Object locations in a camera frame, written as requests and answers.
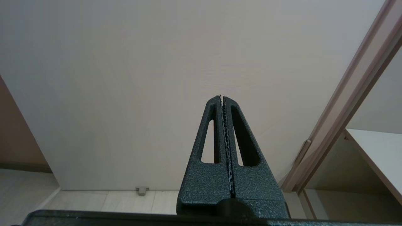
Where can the grey floor door stop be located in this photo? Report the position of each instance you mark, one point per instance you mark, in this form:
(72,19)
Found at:
(142,190)

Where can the white room door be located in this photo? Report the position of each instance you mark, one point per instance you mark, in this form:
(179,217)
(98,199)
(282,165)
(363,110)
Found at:
(141,78)

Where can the dark skirting board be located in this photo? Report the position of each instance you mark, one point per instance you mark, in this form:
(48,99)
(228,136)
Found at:
(25,167)

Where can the white shelf board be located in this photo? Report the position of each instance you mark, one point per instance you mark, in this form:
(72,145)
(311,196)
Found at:
(377,153)

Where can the metal frame hinge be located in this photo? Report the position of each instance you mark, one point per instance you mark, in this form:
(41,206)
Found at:
(302,153)

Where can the taupe side doorway frame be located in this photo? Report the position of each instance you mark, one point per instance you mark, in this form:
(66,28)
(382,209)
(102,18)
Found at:
(351,94)

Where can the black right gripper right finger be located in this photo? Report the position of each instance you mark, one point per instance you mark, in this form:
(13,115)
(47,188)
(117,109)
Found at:
(254,185)

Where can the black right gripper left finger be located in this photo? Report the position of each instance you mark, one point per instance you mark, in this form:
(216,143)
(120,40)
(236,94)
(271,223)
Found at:
(204,185)

